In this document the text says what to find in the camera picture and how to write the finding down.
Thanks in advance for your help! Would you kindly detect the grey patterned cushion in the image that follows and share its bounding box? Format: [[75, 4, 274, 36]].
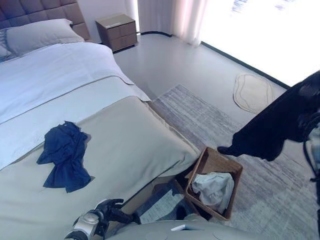
[[0, 27, 12, 61]]

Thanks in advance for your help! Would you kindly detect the white duvet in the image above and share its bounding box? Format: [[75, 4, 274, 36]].
[[0, 41, 151, 171]]

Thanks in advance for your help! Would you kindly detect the grey striped rug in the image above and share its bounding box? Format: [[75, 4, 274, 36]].
[[139, 84, 320, 240]]

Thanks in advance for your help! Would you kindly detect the silver right robot leg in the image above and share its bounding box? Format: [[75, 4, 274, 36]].
[[176, 204, 211, 222]]

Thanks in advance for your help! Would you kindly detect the sheer white curtain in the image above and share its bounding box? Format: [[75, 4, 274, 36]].
[[124, 0, 208, 47]]

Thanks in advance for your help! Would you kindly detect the brown wooden nightstand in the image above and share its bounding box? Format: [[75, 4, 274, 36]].
[[95, 13, 138, 53]]

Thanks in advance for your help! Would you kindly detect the black garment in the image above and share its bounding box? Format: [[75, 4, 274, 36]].
[[217, 71, 320, 162]]

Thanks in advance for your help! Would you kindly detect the white garment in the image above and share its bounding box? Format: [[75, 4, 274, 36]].
[[191, 171, 235, 215]]

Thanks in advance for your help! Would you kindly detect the bed with white duvet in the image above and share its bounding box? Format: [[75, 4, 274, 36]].
[[0, 96, 201, 240]]

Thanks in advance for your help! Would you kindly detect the black window frame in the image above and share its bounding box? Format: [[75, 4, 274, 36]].
[[201, 41, 292, 88]]

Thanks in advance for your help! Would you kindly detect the black curved curtain track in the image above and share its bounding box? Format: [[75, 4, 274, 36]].
[[138, 30, 173, 38]]

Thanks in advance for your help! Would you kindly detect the blue garment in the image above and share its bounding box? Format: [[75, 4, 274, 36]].
[[36, 120, 92, 194]]

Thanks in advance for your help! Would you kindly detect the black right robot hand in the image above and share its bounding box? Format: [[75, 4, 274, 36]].
[[297, 73, 320, 136]]

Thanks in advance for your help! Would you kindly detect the plain beige pillow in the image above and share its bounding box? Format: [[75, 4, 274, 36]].
[[6, 18, 85, 56]]

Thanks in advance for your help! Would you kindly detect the brown padded headboard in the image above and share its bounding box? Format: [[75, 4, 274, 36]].
[[0, 0, 91, 42]]

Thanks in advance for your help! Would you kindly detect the brown wicker basket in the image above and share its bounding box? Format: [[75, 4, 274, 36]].
[[174, 146, 244, 221]]

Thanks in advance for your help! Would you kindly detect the small beige floor mat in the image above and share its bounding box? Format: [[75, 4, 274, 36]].
[[233, 73, 273, 114]]

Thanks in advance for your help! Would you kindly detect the grey robot torso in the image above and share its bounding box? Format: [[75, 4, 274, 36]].
[[104, 219, 271, 240]]

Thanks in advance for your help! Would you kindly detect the tan upholstered bed frame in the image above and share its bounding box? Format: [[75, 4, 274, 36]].
[[119, 172, 201, 218]]

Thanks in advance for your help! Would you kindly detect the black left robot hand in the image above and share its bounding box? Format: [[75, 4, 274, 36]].
[[93, 198, 142, 226]]

